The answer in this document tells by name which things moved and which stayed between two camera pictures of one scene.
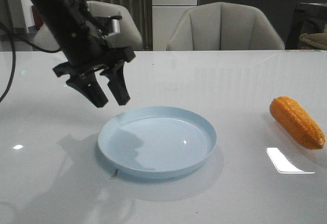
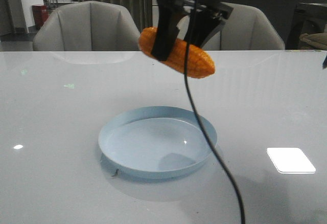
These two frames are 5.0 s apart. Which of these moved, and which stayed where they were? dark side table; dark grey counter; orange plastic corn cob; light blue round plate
Moved: orange plastic corn cob
Stayed: dark side table; light blue round plate; dark grey counter
